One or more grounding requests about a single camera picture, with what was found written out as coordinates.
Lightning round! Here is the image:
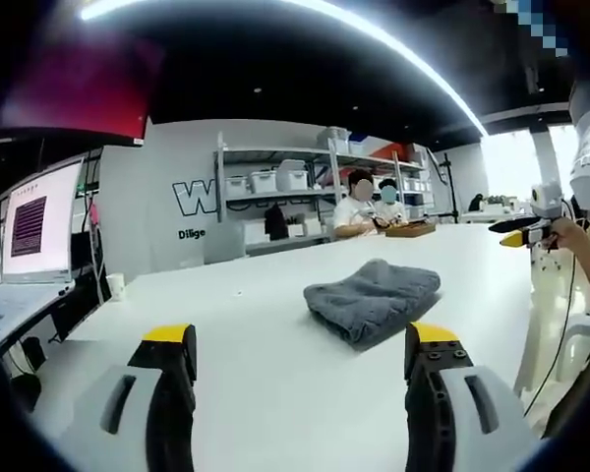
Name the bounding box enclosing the white paper cup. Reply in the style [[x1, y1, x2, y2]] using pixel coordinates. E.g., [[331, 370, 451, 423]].
[[105, 273, 127, 301]]

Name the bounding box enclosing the wooden tray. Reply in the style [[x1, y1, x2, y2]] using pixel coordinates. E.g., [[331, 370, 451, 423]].
[[384, 221, 438, 239]]

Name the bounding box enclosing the black cable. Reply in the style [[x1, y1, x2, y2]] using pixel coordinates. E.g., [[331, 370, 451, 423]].
[[520, 196, 590, 419]]

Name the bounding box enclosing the person's right hand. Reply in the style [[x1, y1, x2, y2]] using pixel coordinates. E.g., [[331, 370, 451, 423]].
[[551, 215, 590, 253]]

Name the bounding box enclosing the black camera stand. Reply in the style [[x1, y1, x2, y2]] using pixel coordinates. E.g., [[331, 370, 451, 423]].
[[440, 150, 461, 225]]

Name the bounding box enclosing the open laptop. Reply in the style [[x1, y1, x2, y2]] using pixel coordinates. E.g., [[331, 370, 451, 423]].
[[0, 157, 86, 348]]

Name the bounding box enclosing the metal storage shelf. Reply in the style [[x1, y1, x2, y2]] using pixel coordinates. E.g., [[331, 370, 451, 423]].
[[212, 131, 437, 247]]

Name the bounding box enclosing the white storage bin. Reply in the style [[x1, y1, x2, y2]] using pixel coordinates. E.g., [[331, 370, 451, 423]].
[[275, 159, 310, 193], [224, 175, 251, 199], [249, 169, 279, 195], [317, 126, 350, 154]]

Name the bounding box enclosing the grey towel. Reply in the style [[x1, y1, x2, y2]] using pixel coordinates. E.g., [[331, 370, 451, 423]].
[[302, 259, 443, 352]]

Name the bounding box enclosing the white chair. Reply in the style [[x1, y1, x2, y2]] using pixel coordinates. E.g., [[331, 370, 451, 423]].
[[513, 309, 590, 399]]

